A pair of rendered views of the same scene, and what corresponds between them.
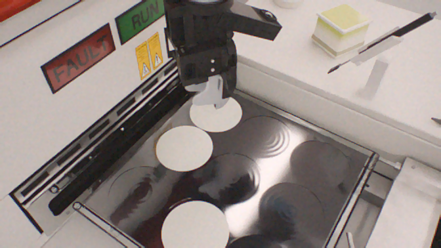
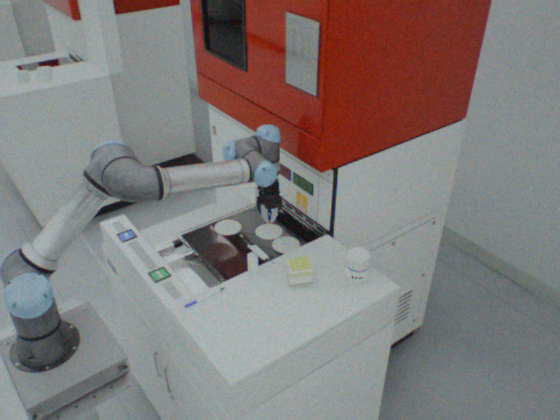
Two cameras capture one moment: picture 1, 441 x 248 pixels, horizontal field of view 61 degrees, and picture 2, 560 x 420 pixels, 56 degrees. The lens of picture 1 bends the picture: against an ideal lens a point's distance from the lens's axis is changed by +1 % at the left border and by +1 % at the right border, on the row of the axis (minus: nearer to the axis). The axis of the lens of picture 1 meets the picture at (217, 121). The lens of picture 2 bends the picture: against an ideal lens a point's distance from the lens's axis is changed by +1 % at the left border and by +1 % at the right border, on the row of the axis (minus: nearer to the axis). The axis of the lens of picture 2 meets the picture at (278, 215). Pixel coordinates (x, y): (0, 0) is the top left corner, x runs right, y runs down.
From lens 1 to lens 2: 1.84 m
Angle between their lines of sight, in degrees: 76
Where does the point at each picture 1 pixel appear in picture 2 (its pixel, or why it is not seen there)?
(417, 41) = (285, 317)
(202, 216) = (232, 229)
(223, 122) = (277, 245)
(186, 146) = (269, 231)
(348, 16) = (297, 264)
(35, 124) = not seen: hidden behind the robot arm
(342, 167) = (229, 273)
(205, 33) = not seen: hidden behind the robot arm
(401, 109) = (237, 282)
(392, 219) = (198, 284)
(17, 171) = not seen: hidden behind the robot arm
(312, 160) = (239, 265)
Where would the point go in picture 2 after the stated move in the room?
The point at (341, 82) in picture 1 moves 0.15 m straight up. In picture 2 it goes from (267, 270) to (266, 232)
